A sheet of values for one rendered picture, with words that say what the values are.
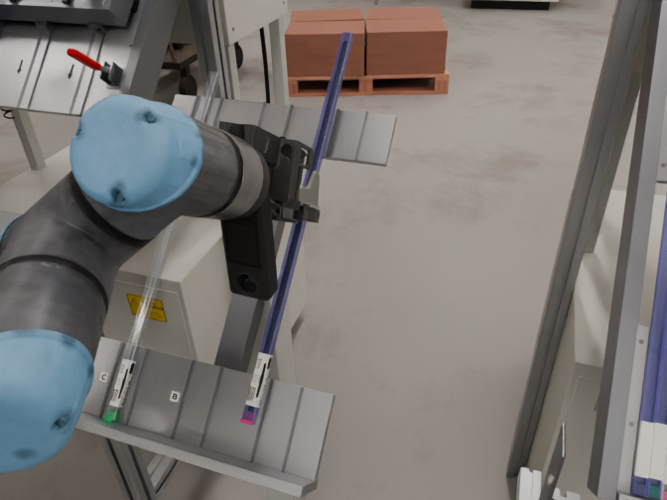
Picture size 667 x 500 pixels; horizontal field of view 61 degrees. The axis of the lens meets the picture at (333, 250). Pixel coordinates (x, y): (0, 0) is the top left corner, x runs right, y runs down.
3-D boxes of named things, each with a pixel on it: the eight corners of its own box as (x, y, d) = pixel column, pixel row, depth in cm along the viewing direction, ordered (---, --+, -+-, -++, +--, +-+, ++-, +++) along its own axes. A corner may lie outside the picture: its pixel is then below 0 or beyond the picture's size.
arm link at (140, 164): (35, 144, 38) (124, 59, 35) (138, 168, 48) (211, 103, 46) (91, 240, 36) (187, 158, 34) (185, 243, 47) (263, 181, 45)
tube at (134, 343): (118, 422, 74) (112, 423, 73) (109, 420, 74) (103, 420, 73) (220, 75, 84) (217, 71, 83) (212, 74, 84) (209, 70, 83)
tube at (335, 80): (255, 425, 65) (251, 425, 64) (244, 422, 65) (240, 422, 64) (353, 38, 75) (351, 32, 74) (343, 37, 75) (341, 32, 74)
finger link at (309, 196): (340, 178, 69) (312, 166, 61) (333, 225, 70) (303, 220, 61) (318, 175, 70) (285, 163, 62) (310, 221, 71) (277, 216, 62)
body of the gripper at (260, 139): (319, 151, 61) (275, 126, 49) (307, 230, 61) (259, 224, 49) (254, 143, 63) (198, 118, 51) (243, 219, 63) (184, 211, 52)
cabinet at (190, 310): (221, 468, 149) (179, 283, 114) (13, 406, 169) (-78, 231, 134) (309, 312, 200) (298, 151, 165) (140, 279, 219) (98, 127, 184)
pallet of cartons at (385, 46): (444, 62, 441) (448, 6, 418) (448, 99, 372) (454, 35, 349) (296, 61, 455) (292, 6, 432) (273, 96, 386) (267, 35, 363)
